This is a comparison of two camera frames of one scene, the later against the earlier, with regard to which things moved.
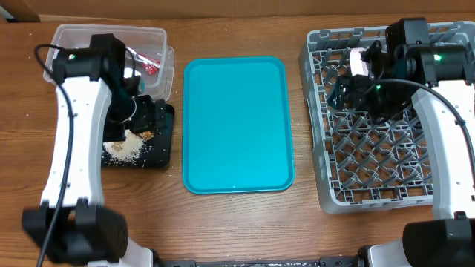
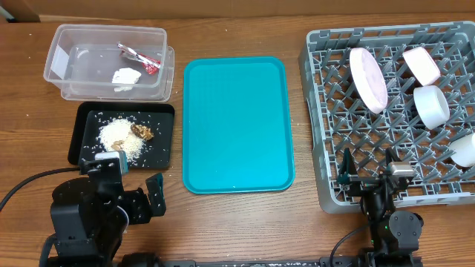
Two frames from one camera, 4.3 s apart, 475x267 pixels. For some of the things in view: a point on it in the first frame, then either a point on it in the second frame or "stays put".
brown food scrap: x=147 y=135 stays put
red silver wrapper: x=150 y=64 stays put
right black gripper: x=344 y=91 -> x=366 y=182
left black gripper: x=148 y=121 -> x=142 y=211
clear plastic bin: x=145 y=48 stays put
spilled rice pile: x=127 y=150 stays put
